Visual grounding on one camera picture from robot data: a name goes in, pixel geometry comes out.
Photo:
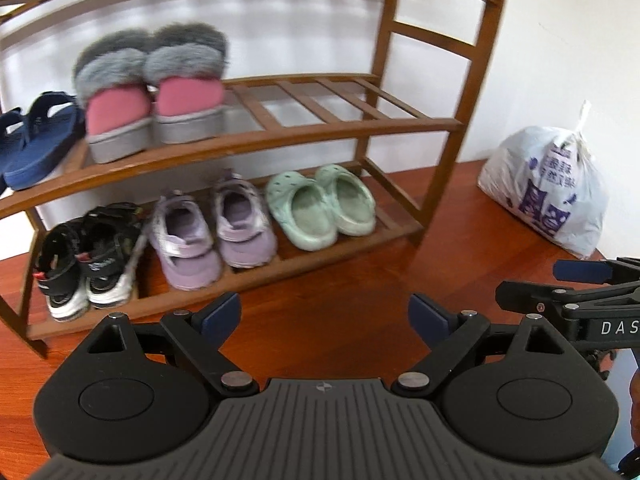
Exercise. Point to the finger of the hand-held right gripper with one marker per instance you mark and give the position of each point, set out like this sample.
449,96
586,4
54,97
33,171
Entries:
582,271
520,295

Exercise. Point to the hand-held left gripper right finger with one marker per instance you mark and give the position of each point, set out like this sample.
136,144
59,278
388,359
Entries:
430,317

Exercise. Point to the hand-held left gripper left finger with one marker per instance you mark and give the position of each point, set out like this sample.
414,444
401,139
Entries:
220,317

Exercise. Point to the purple mesh sneaker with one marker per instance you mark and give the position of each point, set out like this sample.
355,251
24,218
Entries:
190,270
250,247

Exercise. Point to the mint green clog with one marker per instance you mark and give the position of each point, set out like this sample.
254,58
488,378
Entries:
350,205
305,220

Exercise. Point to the brown wooden shoe rack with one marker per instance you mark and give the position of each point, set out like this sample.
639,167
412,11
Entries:
350,133

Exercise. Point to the pink boot grey fur cuff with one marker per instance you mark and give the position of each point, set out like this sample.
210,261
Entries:
190,100
117,115

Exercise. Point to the blue car-patch slipper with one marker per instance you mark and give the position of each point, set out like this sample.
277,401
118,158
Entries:
7,130
40,155

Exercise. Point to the white plastic bag purple print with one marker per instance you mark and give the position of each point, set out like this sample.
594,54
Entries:
540,180

